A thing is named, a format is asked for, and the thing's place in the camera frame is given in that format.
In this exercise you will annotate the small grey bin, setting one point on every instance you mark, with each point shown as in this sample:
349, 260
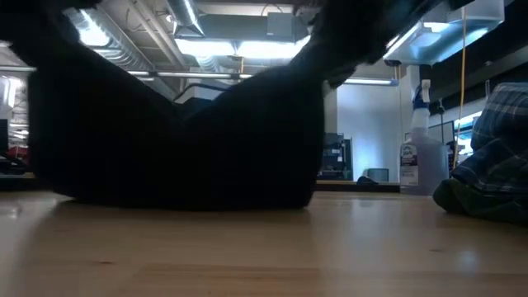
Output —
377, 175

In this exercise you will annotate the navy white striped fabric bin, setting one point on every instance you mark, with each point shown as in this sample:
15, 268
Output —
202, 95

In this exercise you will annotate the dark green button shirt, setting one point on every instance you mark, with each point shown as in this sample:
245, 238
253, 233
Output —
474, 202

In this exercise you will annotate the blue plaid shirt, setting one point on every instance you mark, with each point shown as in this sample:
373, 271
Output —
499, 144

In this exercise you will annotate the dark equipment cabinet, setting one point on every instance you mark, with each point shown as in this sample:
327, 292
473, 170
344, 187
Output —
336, 156

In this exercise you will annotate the black aluminium table frame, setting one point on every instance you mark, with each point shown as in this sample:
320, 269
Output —
354, 187

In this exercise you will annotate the black knit garment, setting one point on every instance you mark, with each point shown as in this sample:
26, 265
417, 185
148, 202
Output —
165, 156

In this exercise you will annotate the clear spray bottle blue nozzle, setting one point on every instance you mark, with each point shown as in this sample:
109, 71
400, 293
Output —
425, 156

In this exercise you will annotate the LED light bar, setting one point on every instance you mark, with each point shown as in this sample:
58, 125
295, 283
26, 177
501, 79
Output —
194, 75

